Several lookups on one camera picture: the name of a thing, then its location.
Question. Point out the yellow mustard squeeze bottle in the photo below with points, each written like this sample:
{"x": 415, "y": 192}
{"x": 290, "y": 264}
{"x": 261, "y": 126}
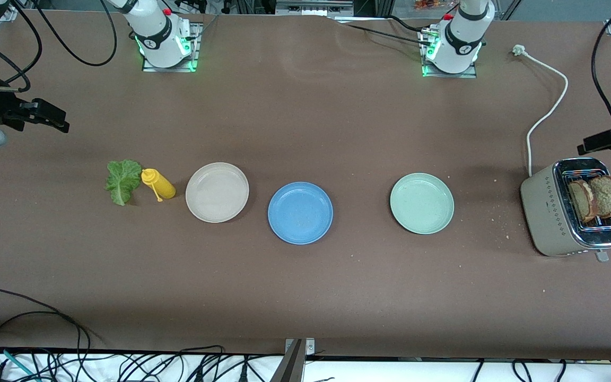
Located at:
{"x": 161, "y": 184}

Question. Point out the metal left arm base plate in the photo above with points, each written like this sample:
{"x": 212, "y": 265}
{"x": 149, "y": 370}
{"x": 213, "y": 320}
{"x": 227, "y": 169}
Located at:
{"x": 448, "y": 75}

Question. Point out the green lettuce leaf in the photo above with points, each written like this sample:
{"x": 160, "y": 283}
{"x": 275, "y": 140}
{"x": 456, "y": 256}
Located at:
{"x": 122, "y": 180}

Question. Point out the orange printed packet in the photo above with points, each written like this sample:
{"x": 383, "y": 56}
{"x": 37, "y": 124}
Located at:
{"x": 427, "y": 4}

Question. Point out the brown table cover mat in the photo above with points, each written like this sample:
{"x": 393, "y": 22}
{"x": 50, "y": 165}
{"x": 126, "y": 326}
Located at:
{"x": 305, "y": 132}

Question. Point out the blue round plate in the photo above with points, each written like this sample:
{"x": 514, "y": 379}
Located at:
{"x": 300, "y": 213}

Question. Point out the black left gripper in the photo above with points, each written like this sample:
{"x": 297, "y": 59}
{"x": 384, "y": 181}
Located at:
{"x": 609, "y": 139}

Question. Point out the aluminium profile strut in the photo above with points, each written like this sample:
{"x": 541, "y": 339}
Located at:
{"x": 289, "y": 369}

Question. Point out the beige round plate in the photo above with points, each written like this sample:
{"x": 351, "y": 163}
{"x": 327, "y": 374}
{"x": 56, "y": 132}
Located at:
{"x": 217, "y": 192}

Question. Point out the metal corner bracket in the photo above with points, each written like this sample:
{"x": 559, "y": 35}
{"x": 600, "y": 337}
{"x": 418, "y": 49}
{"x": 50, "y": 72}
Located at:
{"x": 310, "y": 347}

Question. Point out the brown toasted bread slice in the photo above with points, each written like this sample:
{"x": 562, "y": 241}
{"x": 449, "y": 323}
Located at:
{"x": 580, "y": 201}
{"x": 608, "y": 195}

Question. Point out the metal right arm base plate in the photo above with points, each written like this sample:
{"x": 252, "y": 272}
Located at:
{"x": 170, "y": 69}

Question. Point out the mint green round plate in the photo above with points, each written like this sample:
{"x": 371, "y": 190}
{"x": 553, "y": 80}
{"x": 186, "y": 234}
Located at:
{"x": 422, "y": 203}

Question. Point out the beige chrome-topped toaster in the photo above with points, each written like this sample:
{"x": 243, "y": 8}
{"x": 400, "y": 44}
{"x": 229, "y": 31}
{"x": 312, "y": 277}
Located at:
{"x": 547, "y": 212}

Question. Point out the silver metal box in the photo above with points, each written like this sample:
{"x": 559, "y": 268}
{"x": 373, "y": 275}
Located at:
{"x": 313, "y": 6}

